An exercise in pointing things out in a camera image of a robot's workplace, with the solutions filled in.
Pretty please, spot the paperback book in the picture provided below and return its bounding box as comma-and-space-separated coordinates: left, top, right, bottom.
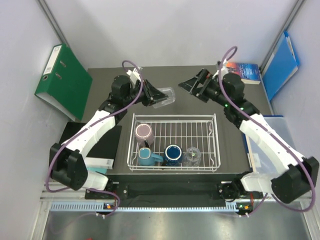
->
224, 61, 261, 85

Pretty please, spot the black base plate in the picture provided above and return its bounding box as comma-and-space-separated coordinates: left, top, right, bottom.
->
84, 172, 253, 208

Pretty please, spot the blue folder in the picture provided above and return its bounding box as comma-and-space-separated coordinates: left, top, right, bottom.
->
262, 31, 300, 101

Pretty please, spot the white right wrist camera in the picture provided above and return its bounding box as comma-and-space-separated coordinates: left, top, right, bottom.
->
212, 60, 229, 79

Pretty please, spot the white wire dish rack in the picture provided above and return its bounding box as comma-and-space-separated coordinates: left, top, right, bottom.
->
127, 114, 221, 173

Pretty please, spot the dark blue mug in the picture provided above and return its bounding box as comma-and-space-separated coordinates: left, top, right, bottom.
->
163, 144, 183, 167

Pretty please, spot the white cable duct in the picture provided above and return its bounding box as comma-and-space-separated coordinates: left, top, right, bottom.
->
49, 201, 241, 213

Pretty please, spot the light blue mug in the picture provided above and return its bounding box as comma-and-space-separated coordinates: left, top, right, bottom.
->
137, 147, 164, 167

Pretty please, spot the green ring binder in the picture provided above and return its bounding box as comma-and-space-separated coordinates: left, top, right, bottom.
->
34, 44, 93, 121

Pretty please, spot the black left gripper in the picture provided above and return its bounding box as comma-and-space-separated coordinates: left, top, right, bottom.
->
123, 78, 168, 107

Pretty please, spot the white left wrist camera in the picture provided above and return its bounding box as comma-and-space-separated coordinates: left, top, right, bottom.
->
126, 66, 143, 85

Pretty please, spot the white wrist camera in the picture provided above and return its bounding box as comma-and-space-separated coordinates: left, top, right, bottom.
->
212, 60, 229, 79
126, 66, 143, 85

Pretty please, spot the black book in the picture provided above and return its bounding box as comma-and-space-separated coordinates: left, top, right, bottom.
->
58, 122, 122, 170

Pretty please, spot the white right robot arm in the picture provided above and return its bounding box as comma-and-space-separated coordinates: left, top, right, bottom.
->
179, 68, 320, 204

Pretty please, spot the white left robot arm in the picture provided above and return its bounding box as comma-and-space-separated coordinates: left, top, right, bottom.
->
45, 75, 170, 199

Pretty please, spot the clear faceted glass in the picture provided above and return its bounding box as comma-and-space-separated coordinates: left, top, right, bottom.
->
183, 147, 202, 167
153, 87, 176, 109

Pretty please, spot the pink mug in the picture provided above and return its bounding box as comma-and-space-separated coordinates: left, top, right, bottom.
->
134, 123, 155, 147

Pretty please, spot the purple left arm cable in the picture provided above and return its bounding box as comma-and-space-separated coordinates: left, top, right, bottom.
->
45, 59, 145, 193

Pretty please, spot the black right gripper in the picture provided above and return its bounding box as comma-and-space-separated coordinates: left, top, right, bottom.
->
178, 68, 231, 108

